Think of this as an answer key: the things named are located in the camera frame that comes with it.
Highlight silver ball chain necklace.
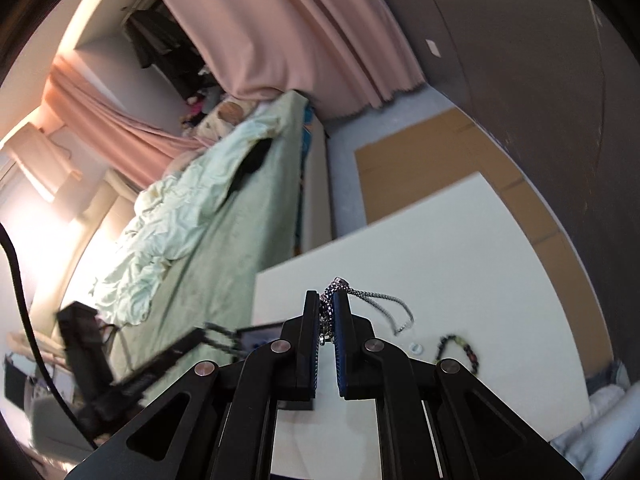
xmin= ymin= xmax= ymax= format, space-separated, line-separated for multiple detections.
xmin=318 ymin=275 xmax=416 ymax=346

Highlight green black bead bracelet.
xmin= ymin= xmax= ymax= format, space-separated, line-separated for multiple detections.
xmin=433 ymin=332 xmax=482 ymax=376

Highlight black open gift box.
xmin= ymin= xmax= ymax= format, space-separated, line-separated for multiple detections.
xmin=235 ymin=322 xmax=283 ymax=359

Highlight green bed sheet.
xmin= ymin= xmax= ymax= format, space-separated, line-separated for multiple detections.
xmin=110 ymin=91 xmax=308 ymax=378

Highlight white bed mattress base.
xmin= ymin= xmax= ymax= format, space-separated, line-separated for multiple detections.
xmin=298 ymin=110 xmax=333 ymax=254

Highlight green bed quilt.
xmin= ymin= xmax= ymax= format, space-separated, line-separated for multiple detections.
xmin=90 ymin=110 xmax=283 ymax=325

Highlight plush teddy bear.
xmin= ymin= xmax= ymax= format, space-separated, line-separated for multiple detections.
xmin=194 ymin=96 xmax=258 ymax=142

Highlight pink curtain left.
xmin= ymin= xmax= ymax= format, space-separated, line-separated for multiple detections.
xmin=42 ymin=56 xmax=214 ymax=188

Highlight pink curtain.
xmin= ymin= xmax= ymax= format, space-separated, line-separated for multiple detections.
xmin=163 ymin=0 xmax=425 ymax=119
xmin=42 ymin=56 xmax=214 ymax=188

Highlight hanging beige towel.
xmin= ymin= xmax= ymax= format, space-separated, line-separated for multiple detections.
xmin=2 ymin=122 xmax=82 ymax=203

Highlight pink curtain right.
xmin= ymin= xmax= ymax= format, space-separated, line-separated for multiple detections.
xmin=163 ymin=0 xmax=425 ymax=119

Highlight hanging dark clothes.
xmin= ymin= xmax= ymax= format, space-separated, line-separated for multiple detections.
xmin=124 ymin=9 xmax=224 ymax=104

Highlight white wall socket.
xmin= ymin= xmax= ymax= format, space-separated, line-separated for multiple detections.
xmin=425 ymin=39 xmax=442 ymax=58

